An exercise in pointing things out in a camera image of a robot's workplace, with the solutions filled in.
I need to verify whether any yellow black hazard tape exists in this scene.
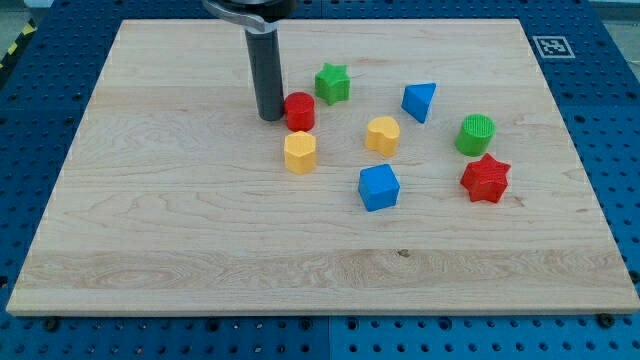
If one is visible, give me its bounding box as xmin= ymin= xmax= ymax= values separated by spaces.
xmin=1 ymin=18 xmax=37 ymax=72

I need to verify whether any wooden board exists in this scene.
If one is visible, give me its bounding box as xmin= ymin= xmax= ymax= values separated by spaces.
xmin=7 ymin=19 xmax=639 ymax=317

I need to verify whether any yellow heart block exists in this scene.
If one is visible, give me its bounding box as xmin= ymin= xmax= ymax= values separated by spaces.
xmin=365 ymin=116 xmax=400 ymax=157

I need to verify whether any green star block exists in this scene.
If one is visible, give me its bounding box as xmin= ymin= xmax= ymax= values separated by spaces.
xmin=314 ymin=63 xmax=350 ymax=105

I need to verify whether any red star block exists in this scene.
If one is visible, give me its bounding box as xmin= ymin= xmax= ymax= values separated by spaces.
xmin=460 ymin=153 xmax=511 ymax=203

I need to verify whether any blue cube block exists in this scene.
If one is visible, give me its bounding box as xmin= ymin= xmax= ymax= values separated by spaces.
xmin=358 ymin=164 xmax=400 ymax=212

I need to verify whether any yellow hexagon block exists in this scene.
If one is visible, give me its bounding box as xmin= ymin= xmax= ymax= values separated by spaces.
xmin=284 ymin=131 xmax=317 ymax=175

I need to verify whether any green cylinder block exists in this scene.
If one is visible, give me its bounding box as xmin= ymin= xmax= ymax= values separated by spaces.
xmin=455 ymin=114 xmax=496 ymax=157

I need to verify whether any red cylinder block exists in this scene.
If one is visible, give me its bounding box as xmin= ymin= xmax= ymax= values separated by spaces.
xmin=284 ymin=92 xmax=315 ymax=132

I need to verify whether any white fiducial marker tag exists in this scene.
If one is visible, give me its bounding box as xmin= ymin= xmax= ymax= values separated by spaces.
xmin=533 ymin=35 xmax=575 ymax=59

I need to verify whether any black bolt front left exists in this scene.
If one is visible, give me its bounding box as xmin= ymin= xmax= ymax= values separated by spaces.
xmin=43 ymin=317 xmax=60 ymax=333

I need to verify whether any blue triangle block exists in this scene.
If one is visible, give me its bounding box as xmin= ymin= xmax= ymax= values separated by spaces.
xmin=401 ymin=83 xmax=437 ymax=124

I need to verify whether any black bolt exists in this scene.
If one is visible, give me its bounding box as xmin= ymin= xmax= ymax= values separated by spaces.
xmin=596 ymin=313 xmax=616 ymax=329
xmin=43 ymin=317 xmax=60 ymax=333

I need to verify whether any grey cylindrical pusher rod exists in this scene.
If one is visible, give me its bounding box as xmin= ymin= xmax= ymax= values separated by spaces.
xmin=245 ymin=29 xmax=284 ymax=121

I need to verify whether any black bolt front right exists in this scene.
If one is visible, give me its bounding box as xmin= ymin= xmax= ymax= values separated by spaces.
xmin=596 ymin=313 xmax=616 ymax=329

